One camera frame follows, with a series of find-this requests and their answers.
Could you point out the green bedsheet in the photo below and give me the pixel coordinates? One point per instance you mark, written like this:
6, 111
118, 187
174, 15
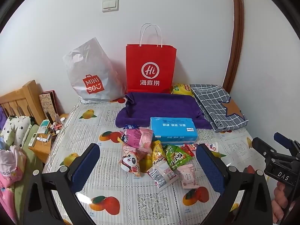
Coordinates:
30, 159

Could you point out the pale pink-white snack packet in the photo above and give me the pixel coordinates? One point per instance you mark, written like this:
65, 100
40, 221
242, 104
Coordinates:
187, 178

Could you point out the teal small box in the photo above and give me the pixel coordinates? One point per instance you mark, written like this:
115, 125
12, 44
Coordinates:
44, 126

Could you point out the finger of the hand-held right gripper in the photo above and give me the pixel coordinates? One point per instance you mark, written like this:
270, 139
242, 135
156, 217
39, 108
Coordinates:
284, 143
262, 148

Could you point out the white wall light switch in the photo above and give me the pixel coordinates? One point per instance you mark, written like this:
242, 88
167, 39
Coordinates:
110, 4

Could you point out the red paper carrier bag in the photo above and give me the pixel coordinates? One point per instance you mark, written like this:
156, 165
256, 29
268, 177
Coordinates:
151, 61

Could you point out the green snack packet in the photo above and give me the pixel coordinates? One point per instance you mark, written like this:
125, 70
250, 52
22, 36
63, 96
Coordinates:
175, 157

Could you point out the blue cookie packet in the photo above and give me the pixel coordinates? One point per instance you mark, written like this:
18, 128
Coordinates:
129, 127

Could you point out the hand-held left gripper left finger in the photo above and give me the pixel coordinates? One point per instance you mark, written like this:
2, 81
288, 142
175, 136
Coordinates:
85, 166

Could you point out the wooden bed headboard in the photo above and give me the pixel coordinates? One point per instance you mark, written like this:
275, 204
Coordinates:
22, 100

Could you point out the white remote control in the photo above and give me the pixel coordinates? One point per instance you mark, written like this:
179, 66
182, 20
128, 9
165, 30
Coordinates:
33, 140

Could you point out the blue tissue pack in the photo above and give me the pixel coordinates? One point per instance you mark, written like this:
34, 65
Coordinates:
173, 129

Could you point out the brown wooden door frame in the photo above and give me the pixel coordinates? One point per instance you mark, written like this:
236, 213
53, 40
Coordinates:
235, 39

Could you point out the yellow snack packet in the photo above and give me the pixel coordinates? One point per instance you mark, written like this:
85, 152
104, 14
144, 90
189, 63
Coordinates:
157, 152

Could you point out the white plastic shopping bag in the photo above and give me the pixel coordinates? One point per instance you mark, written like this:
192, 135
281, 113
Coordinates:
93, 75

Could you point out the red snack packet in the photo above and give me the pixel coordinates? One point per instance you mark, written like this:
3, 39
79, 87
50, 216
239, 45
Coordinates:
186, 151

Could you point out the panda-print snack packet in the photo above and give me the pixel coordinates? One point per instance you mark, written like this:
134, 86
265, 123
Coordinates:
131, 163

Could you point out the pink printed blanket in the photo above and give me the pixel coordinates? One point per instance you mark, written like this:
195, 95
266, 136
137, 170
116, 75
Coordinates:
10, 168

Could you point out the large magenta snack packet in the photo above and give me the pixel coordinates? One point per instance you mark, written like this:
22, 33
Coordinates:
133, 139

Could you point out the light pink peach packet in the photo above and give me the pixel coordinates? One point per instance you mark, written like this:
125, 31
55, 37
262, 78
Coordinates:
145, 138

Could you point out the person's right hand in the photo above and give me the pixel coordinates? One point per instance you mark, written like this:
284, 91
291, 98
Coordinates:
280, 194

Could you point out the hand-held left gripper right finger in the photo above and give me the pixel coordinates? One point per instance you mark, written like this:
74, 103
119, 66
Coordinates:
208, 166

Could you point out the white snack packet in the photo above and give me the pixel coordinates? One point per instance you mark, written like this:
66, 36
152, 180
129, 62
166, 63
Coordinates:
161, 174

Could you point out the grey plaid folded cloth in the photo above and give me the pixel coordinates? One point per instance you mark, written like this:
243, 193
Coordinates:
215, 105

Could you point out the small pink candy packet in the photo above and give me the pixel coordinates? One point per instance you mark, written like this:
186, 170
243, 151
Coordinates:
212, 147

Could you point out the wooden nightstand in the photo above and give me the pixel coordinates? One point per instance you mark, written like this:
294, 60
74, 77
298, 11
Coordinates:
43, 150

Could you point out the purple towel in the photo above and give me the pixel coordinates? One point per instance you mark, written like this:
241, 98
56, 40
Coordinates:
164, 107

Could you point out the fruit-print plastic tablecloth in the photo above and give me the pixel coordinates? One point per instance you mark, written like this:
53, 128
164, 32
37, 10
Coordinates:
105, 121

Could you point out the large yellow snack bag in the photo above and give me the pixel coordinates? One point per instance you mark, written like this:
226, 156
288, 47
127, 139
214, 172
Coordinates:
181, 89

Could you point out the white floral pillow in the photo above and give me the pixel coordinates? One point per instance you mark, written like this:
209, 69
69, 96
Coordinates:
15, 129

